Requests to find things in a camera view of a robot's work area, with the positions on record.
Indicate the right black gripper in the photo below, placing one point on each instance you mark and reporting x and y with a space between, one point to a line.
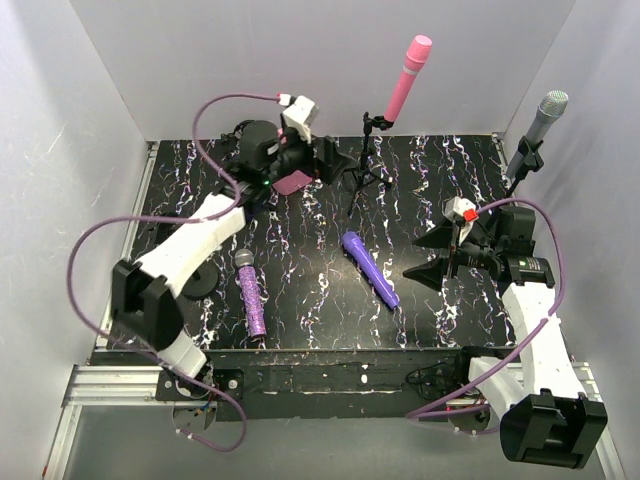
455 251

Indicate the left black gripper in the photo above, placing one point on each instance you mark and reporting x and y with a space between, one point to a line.
316 157

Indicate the black folding tripod stand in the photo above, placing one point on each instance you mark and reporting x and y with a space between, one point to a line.
363 173

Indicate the black round-base mic stand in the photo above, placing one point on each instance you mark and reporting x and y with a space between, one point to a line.
530 161

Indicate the pink microphone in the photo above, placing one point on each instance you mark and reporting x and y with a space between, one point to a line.
415 58

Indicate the purple glitter microphone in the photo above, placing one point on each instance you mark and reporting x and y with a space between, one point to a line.
244 261

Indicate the silver microphone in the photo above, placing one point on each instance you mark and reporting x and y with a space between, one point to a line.
549 110

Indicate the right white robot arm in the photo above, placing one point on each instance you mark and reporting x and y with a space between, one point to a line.
544 414

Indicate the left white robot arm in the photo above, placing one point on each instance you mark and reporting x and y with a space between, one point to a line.
145 292

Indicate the black clip mic stand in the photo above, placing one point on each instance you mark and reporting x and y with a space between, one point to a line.
203 281

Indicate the pink metronome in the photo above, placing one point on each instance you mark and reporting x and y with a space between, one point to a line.
296 179

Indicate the purple plastic microphone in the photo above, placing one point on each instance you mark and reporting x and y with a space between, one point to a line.
354 246

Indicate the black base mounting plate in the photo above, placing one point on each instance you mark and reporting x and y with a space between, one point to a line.
324 384

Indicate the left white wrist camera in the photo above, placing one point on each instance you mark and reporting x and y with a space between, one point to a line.
299 113

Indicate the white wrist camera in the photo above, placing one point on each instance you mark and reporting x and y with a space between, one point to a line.
462 213
299 113

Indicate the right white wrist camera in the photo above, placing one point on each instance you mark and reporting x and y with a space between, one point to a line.
462 213

